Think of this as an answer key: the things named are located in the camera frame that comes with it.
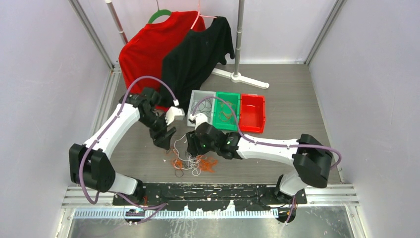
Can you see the green clothes hanger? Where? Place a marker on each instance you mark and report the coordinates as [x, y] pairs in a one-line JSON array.
[[159, 13]]

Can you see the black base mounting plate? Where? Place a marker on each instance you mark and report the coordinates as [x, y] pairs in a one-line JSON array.
[[212, 197]]

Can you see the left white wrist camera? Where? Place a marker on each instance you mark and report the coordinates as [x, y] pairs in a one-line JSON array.
[[174, 113]]

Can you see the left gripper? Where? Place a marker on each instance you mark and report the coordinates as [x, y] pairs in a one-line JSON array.
[[161, 138]]

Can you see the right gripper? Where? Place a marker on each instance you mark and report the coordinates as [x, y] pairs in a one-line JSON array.
[[194, 147]]

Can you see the green plastic bin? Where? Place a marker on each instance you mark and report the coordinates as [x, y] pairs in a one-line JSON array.
[[223, 118]]

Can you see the red t-shirt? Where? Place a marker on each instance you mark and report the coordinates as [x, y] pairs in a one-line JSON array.
[[141, 58]]

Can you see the white plastic bin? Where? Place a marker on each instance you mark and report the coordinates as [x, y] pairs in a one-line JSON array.
[[206, 107]]

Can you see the black t-shirt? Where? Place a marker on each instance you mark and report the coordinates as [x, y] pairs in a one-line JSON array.
[[190, 64]]

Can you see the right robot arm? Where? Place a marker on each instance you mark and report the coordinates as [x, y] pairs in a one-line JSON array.
[[310, 160]]

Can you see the pink clothes hanger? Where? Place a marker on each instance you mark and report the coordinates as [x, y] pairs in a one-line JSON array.
[[199, 15]]

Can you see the red plastic bin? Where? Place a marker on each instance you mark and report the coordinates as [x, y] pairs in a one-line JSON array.
[[252, 113]]

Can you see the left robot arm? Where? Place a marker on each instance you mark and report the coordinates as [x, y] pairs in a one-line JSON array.
[[90, 162]]

